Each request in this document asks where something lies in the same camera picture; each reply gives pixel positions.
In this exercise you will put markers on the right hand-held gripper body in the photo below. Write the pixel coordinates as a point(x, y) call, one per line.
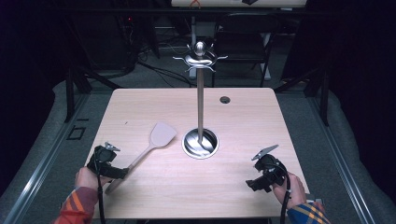
point(272, 169)

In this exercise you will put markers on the person's right hand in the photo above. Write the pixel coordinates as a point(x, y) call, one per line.
point(295, 193)

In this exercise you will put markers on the person's left hand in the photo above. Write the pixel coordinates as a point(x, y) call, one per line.
point(85, 179)

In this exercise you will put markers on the aluminium floor rail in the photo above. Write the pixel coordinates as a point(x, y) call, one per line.
point(40, 174)
point(342, 161)

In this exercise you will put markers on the metal utensil hanging stand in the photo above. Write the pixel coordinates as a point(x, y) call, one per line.
point(200, 105)

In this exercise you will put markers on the black chair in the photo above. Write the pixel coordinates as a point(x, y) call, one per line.
point(246, 34)

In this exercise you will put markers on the dark equipment cabinet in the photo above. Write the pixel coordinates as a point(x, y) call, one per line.
point(102, 40)

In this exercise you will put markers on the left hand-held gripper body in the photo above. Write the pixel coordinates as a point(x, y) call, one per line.
point(101, 157)

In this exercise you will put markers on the black metal frame stand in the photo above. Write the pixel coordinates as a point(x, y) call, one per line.
point(323, 99)
point(70, 93)

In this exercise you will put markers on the beige silicone spatula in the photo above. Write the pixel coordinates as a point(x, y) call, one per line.
point(162, 134)

